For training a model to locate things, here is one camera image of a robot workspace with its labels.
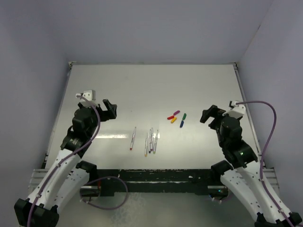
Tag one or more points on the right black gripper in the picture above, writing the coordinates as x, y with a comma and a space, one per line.
213, 111

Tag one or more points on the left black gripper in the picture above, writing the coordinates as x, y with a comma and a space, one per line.
110, 113

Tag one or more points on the red white pen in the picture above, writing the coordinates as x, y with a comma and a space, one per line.
133, 138

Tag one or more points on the yellow white pen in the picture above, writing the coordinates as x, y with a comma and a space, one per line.
146, 145

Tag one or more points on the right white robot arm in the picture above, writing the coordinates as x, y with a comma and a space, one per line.
242, 171

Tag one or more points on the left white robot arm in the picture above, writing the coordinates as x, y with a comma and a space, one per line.
68, 173

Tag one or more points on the black tipped white pen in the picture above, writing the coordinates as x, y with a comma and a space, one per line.
149, 142

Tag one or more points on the purple tipped white pen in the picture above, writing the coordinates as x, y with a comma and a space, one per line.
152, 140

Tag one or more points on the green tipped white pen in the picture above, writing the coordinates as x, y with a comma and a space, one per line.
155, 142

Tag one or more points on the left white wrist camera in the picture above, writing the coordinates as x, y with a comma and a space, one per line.
87, 98

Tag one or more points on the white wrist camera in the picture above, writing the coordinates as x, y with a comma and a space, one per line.
236, 110
87, 98

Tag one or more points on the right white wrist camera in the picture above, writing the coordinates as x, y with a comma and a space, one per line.
236, 110

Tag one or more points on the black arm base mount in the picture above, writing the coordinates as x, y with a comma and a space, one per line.
195, 181

